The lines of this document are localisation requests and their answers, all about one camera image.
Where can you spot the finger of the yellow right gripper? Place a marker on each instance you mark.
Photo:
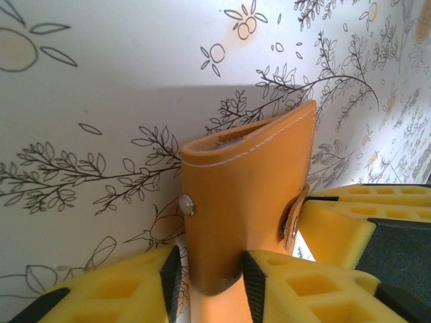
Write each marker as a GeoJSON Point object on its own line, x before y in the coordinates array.
{"type": "Point", "coordinates": [336, 235]}
{"type": "Point", "coordinates": [387, 198]}

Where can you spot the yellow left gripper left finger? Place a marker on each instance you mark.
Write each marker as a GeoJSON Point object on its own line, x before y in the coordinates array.
{"type": "Point", "coordinates": [111, 296]}

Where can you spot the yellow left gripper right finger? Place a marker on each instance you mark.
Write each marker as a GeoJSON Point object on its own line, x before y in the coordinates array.
{"type": "Point", "coordinates": [303, 296]}

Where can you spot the orange leather card holder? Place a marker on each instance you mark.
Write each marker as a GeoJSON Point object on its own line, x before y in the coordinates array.
{"type": "Point", "coordinates": [235, 202]}

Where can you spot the floral patterned table sheet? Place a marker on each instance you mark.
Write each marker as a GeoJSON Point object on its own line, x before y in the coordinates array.
{"type": "Point", "coordinates": [101, 101]}

